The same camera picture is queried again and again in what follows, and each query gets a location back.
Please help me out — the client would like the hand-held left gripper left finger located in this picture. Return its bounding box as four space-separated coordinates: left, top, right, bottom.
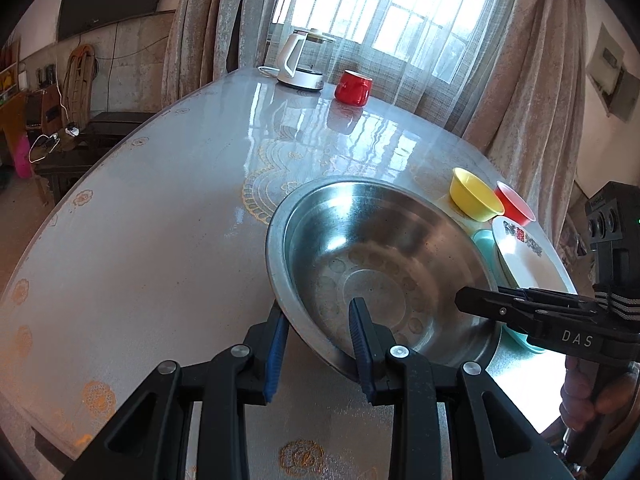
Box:
62 302 291 480

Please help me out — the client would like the white electric kettle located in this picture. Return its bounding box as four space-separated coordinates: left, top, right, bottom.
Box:
257 28 337 92

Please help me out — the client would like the teal plastic plate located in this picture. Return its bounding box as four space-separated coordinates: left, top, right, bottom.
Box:
471 228 548 356

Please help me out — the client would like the person's right hand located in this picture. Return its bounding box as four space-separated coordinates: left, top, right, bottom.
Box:
559 357 640 431

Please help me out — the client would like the bamboo folding chair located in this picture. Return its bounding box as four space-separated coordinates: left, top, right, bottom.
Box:
65 45 101 126

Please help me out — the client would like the barred window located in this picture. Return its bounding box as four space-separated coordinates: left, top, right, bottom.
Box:
280 0 506 86

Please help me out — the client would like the dark wooden bench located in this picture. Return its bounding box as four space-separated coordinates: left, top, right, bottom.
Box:
37 112 166 206

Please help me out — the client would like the beige curtain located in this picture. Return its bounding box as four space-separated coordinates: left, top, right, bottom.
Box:
460 0 588 241
160 0 281 111

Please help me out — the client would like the sheer white curtain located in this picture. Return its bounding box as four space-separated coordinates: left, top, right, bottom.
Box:
265 0 506 136

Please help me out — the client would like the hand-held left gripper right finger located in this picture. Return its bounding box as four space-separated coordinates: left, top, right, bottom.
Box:
348 297 561 480

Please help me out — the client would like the yellow plastic bowl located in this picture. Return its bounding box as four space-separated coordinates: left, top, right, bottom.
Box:
448 167 506 222

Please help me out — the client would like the stainless steel bowl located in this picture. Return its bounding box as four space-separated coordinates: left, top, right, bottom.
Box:
265 177 503 381

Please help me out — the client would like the large white floral plate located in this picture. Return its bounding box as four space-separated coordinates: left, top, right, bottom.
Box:
491 216 578 296

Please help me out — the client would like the wall electrical box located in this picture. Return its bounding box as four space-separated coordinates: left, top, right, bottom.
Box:
585 25 640 121

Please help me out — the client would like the red mug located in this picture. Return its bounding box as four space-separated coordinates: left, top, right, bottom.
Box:
334 70 374 107

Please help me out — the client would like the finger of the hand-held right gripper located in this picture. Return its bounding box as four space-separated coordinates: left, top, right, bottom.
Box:
456 287 538 333
500 287 596 311

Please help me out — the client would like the red plastic bowl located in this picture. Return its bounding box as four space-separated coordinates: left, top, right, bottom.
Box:
494 181 536 227

